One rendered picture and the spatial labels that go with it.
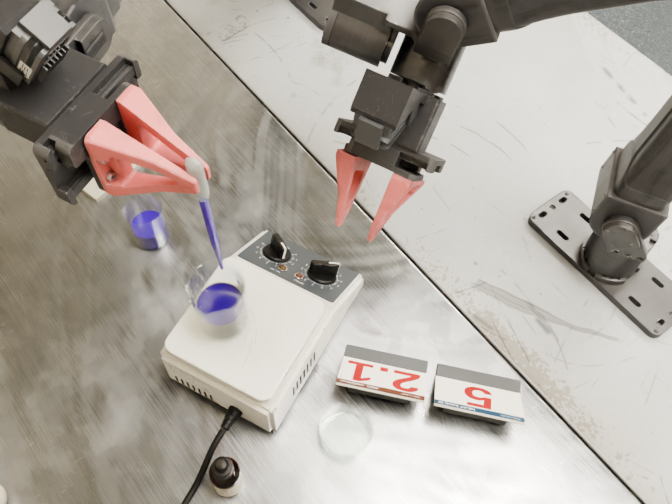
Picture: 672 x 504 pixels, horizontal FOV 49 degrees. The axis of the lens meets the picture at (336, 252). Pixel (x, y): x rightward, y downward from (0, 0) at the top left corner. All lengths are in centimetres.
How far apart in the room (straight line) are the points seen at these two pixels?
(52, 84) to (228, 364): 30
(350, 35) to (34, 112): 29
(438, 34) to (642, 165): 24
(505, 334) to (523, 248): 12
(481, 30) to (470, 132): 36
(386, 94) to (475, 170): 36
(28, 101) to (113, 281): 36
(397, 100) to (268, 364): 28
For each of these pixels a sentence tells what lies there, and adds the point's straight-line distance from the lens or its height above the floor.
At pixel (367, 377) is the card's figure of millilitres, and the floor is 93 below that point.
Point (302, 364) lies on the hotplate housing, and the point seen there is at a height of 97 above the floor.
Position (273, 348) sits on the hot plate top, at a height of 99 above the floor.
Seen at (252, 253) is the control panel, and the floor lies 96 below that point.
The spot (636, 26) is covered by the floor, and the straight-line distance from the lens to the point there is 266.
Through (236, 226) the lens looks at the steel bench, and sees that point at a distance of 90.
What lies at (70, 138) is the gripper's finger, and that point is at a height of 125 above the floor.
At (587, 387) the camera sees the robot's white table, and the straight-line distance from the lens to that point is 85.
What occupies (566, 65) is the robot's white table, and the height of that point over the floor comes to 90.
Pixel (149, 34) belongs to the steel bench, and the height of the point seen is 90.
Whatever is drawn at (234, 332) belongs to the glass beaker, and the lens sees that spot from 72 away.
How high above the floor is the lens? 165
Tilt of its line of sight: 59 degrees down
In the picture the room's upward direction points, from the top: 2 degrees clockwise
